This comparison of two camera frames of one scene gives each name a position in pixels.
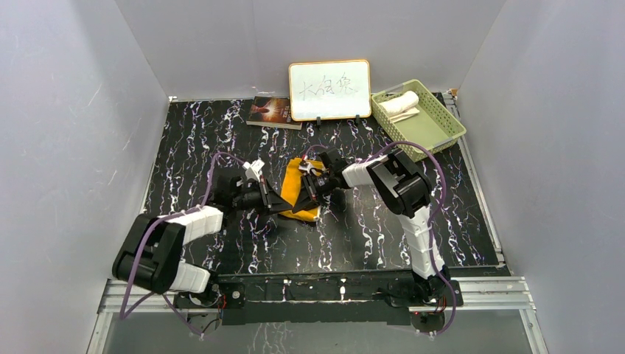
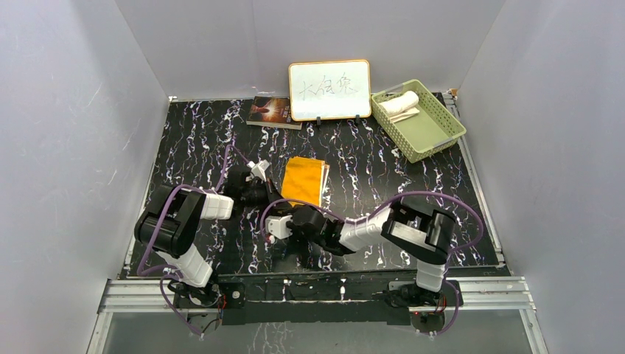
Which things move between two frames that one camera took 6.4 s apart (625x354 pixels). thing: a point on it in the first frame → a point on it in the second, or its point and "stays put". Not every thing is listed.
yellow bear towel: [291, 188] stays put
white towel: [401, 106] stays put
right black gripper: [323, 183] → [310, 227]
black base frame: [391, 298] stays put
